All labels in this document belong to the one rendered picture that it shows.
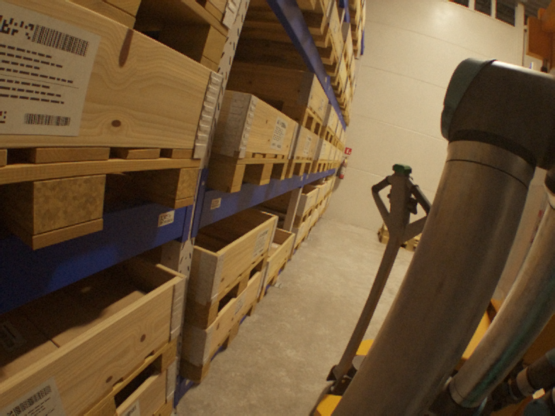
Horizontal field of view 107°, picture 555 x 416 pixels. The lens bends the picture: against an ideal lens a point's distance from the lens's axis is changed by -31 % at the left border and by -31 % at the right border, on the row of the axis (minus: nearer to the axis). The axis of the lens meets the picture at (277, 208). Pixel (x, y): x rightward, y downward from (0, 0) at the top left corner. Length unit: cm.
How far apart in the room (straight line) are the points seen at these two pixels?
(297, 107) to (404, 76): 549
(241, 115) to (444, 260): 81
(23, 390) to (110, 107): 50
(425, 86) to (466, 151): 688
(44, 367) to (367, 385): 51
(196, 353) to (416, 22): 759
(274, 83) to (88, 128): 156
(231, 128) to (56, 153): 67
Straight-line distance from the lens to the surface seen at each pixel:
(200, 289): 113
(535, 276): 45
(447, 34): 785
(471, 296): 33
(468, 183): 32
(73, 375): 67
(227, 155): 99
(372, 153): 681
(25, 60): 41
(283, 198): 291
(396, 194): 118
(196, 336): 127
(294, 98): 187
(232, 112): 100
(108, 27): 48
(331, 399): 151
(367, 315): 134
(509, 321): 50
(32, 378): 60
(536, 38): 198
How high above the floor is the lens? 138
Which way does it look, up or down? 12 degrees down
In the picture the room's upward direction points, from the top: 14 degrees clockwise
